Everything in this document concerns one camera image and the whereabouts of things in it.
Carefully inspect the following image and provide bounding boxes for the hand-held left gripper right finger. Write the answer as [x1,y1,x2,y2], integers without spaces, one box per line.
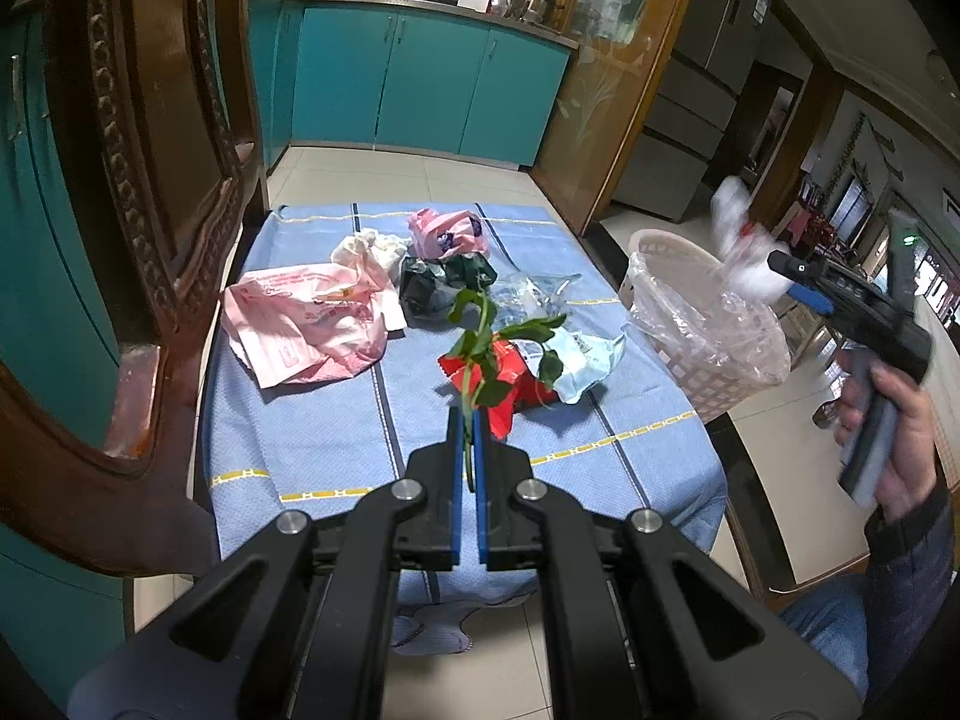
[474,411,863,720]

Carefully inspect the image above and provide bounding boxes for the pale blue plastic wrapper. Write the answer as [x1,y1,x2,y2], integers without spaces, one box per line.
[525,330,627,404]

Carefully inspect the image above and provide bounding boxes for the person's leg in jeans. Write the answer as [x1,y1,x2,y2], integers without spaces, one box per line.
[780,574,875,702]

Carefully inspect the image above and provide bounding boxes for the person's right forearm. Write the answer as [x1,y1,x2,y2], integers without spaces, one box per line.
[862,469,959,601]

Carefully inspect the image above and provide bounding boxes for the green leafy stem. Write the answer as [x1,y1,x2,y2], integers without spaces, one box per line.
[446,289,569,492]

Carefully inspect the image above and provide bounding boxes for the grey refrigerator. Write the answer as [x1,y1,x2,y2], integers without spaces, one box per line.
[611,0,775,224]

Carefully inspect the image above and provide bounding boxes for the red packet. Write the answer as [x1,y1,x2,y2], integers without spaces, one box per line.
[437,337,560,442]

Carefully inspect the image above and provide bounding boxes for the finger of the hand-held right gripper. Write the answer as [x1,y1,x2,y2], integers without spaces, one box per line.
[787,285,833,316]
[769,251,826,282]

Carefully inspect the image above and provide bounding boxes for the large pink plastic bag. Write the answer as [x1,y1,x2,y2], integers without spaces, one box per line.
[220,262,407,389]

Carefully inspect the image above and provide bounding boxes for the black plastic bag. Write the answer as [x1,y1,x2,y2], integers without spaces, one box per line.
[397,253,497,325]

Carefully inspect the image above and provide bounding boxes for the blue tablecloth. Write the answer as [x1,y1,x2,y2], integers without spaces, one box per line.
[196,201,728,653]

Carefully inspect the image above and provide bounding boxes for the cream crumpled bag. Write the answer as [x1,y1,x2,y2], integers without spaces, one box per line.
[332,231,410,280]

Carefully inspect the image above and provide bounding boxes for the small pink printed bag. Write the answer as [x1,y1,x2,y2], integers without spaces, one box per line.
[407,208,490,260]

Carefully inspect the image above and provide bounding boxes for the white plastic lattice basket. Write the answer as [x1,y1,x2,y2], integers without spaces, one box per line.
[619,229,792,425]

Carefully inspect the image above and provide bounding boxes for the teal kitchen cabinets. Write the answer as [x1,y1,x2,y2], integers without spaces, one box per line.
[0,0,580,661]

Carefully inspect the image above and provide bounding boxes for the carved wooden chair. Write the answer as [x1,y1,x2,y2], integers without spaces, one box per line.
[0,0,271,578]

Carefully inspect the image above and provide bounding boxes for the person's right hand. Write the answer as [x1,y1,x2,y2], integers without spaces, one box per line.
[834,349,940,522]

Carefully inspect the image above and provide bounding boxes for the white plastic bag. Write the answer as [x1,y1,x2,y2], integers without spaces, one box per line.
[709,176,792,301]

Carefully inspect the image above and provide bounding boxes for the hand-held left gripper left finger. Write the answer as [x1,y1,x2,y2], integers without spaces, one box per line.
[67,406,464,720]

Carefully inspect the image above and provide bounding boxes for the green wall garland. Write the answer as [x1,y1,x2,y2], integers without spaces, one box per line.
[821,112,871,203]

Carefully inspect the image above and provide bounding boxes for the clear plastic bag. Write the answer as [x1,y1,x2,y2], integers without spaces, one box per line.
[491,270,584,331]

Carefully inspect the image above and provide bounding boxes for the wooden framed glass door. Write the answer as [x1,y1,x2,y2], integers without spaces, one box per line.
[529,0,710,235]

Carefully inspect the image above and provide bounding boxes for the clear plastic basket liner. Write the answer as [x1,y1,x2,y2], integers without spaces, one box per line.
[622,247,792,383]

